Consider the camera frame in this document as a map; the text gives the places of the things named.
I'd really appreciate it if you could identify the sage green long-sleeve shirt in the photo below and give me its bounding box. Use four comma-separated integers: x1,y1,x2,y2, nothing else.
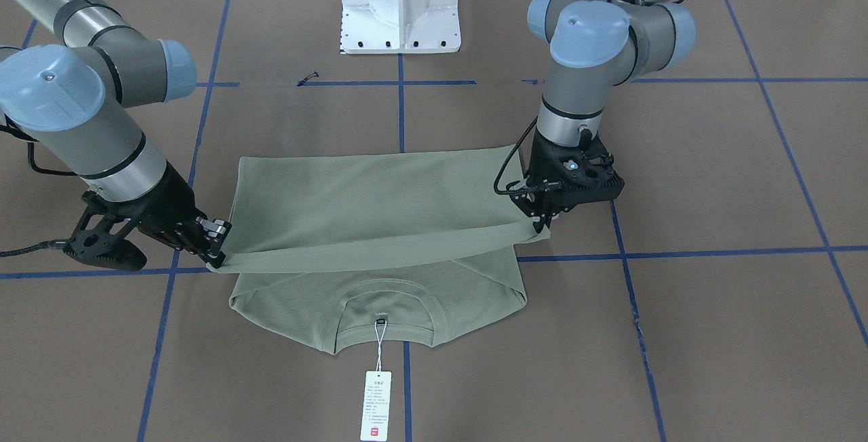
219,146,549,355

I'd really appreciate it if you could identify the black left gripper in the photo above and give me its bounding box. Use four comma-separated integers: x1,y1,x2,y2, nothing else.
509,130,625,234

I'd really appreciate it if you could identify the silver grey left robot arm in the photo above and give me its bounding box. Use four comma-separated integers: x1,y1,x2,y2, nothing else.
503,0,696,233

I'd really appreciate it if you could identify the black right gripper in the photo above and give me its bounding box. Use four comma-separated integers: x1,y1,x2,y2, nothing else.
64,165,231,271

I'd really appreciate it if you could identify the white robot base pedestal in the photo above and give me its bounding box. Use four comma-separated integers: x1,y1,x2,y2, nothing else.
339,0,462,55

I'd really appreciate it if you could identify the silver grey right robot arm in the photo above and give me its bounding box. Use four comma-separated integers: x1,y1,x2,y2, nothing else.
2,0,231,271

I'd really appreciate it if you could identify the white paper hang tag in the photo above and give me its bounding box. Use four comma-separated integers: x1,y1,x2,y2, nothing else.
359,370,393,441

